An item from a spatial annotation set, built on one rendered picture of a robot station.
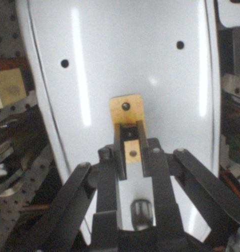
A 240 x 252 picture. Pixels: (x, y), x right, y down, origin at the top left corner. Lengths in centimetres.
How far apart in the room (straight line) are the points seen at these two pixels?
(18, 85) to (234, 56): 26
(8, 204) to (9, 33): 60
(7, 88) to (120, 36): 13
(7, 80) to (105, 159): 12
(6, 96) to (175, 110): 18
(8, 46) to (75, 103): 41
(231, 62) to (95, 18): 18
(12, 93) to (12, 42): 40
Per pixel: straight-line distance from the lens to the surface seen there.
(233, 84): 61
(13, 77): 22
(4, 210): 88
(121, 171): 17
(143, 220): 27
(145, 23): 23
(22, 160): 26
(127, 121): 23
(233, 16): 26
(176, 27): 23
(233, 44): 28
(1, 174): 23
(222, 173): 46
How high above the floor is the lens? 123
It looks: 70 degrees down
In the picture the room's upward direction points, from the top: 177 degrees counter-clockwise
